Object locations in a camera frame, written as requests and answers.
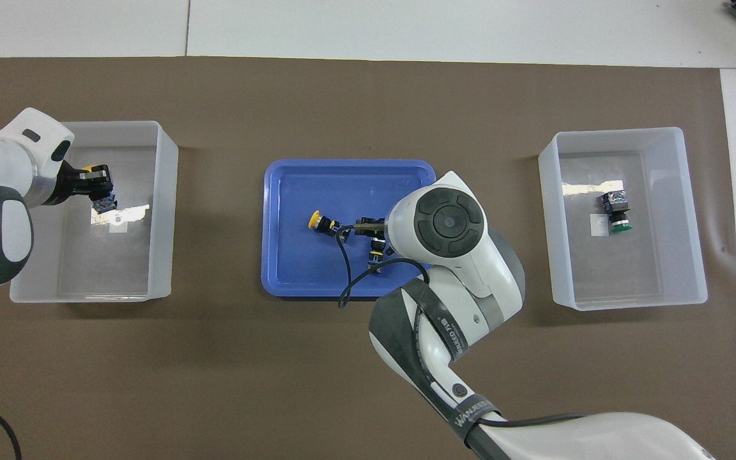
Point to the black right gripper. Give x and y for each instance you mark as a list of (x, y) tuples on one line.
[(368, 232)]

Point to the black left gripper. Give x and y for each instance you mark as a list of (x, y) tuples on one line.
[(74, 185)]

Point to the yellow push button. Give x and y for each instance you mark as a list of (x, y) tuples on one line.
[(106, 206), (318, 221)]

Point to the green button with yellow band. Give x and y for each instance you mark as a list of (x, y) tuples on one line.
[(375, 259)]

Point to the green push button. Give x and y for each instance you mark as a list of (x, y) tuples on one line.
[(616, 207)]

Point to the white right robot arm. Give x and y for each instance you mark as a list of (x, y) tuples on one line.
[(470, 281)]

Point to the small white label sticker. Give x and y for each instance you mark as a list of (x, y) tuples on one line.
[(597, 225), (117, 225)]

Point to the blue plastic tray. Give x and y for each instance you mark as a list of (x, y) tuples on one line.
[(304, 268)]

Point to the translucent white plastic box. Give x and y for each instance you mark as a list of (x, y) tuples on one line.
[(662, 255), (42, 255)]

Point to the brown paper mat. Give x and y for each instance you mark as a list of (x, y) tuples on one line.
[(214, 383)]

